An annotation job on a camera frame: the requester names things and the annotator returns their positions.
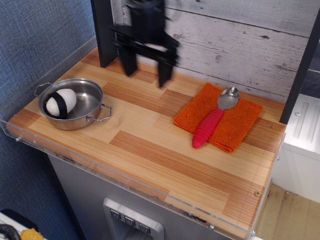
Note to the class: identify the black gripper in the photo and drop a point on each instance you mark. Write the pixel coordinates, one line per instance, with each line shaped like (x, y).
(146, 36)

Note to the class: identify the spoon with red handle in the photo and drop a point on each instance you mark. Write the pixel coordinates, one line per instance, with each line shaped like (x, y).
(227, 99)

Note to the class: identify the orange knitted cloth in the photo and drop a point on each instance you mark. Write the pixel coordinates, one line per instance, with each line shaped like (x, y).
(231, 129)

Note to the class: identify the stainless steel pot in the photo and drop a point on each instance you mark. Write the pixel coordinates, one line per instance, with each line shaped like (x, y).
(89, 106)

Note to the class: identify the white plush sushi toy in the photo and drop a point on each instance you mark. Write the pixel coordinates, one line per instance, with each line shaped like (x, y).
(61, 102)

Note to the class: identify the clear acrylic table guard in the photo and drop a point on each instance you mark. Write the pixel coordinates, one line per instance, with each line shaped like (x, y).
(141, 150)

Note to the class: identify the grey toy fridge cabinet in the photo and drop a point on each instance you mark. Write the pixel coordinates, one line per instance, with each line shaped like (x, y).
(86, 193)

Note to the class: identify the silver dispenser button panel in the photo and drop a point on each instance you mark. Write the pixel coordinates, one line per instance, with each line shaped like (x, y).
(128, 224)

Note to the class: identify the white toy sink unit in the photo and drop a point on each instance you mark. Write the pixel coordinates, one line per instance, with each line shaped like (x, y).
(297, 167)

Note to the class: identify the yellow object at corner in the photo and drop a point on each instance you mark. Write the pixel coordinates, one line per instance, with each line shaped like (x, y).
(31, 234)

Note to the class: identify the dark left frame post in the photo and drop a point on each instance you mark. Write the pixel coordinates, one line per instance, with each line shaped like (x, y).
(103, 19)

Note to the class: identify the dark frame post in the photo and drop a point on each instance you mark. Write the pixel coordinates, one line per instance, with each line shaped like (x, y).
(302, 70)
(103, 19)

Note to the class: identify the dark right frame post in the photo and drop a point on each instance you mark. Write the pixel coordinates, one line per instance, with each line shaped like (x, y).
(302, 70)

